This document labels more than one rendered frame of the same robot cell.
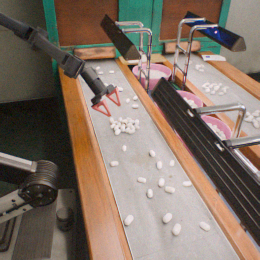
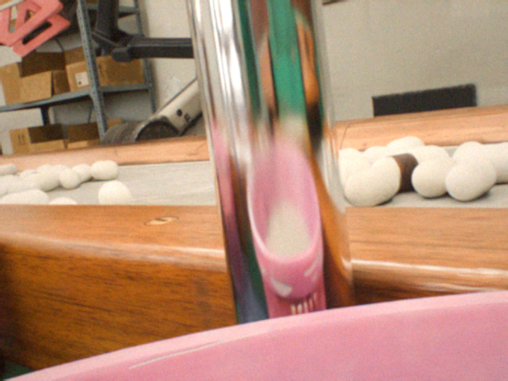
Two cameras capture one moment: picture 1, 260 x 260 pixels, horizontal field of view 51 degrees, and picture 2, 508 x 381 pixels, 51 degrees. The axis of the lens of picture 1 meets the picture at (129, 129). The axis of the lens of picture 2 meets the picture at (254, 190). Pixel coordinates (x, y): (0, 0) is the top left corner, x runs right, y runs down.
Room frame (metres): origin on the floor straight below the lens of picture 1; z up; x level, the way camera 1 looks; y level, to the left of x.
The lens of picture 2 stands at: (1.69, -0.11, 0.80)
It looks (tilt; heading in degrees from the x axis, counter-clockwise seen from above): 9 degrees down; 144
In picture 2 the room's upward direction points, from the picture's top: 8 degrees counter-clockwise
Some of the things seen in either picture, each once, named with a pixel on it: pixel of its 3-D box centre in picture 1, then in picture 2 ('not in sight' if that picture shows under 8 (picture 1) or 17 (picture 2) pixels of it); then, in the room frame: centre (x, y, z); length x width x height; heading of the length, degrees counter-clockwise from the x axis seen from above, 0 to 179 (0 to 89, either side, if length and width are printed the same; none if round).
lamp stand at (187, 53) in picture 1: (193, 59); not in sight; (1.64, -0.38, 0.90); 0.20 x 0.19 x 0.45; 17
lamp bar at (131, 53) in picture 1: (117, 33); not in sight; (1.51, 0.08, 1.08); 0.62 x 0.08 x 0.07; 17
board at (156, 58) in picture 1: (141, 59); not in sight; (1.96, -0.08, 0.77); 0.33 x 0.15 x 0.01; 107
